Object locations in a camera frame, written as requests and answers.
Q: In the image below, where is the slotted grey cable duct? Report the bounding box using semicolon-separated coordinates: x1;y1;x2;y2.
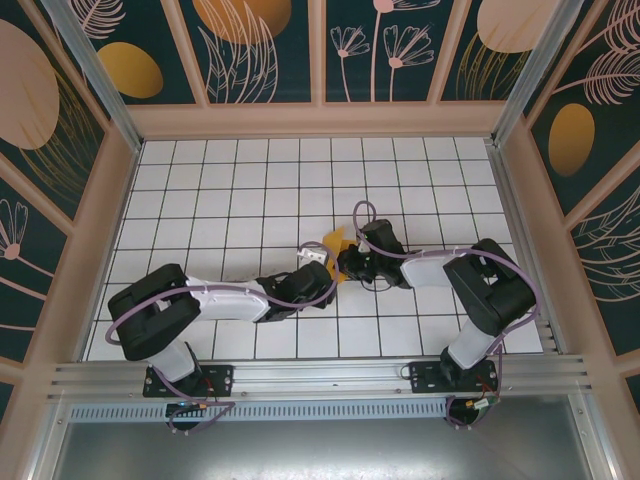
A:
67;397;451;425

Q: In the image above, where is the orange cloth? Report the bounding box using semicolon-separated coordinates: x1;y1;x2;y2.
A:
319;225;359;286

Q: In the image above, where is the aluminium side rail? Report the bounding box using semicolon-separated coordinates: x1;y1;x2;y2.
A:
486;141;570;357

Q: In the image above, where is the grey metal sheet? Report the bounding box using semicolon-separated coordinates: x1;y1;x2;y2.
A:
29;394;619;480

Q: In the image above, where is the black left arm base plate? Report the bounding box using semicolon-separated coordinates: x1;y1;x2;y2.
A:
142;363;236;399

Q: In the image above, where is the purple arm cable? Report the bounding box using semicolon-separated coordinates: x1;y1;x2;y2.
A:
352;200;544;431
107;242;337;434

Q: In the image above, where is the aluminium frame post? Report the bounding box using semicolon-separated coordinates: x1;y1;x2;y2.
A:
39;0;145;153
491;0;587;147

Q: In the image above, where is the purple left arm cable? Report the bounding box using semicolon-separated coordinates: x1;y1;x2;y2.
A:
107;242;337;434

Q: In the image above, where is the aluminium mounting rail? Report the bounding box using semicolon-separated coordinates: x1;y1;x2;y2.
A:
47;353;596;401

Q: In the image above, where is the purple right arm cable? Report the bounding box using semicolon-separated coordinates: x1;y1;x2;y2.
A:
352;200;544;431

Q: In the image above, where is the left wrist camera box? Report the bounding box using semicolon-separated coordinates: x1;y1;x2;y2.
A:
296;242;329;266

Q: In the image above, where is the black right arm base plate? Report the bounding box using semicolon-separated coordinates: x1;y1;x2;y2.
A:
408;360;501;394

